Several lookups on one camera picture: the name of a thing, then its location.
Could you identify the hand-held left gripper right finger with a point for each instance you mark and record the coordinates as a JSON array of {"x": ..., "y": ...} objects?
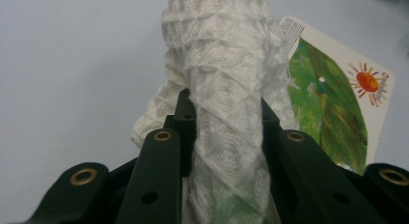
[{"x": 270, "y": 130}]

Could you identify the white waffle-weave cloth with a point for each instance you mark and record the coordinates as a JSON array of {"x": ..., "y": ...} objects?
[{"x": 225, "y": 72}]

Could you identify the white picture book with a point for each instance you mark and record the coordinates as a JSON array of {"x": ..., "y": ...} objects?
[{"x": 324, "y": 121}]

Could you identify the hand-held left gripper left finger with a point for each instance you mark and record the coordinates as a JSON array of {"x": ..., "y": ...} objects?
[{"x": 187, "y": 130}]

